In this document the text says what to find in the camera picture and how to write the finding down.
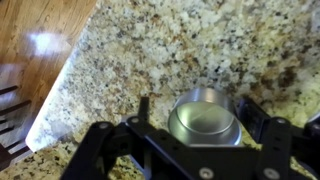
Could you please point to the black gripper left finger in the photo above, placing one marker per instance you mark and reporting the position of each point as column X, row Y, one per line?
column 100, row 150

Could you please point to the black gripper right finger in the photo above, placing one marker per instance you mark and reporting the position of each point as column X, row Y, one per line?
column 283, row 150

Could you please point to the medium silver measuring cup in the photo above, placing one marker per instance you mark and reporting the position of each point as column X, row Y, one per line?
column 203, row 116

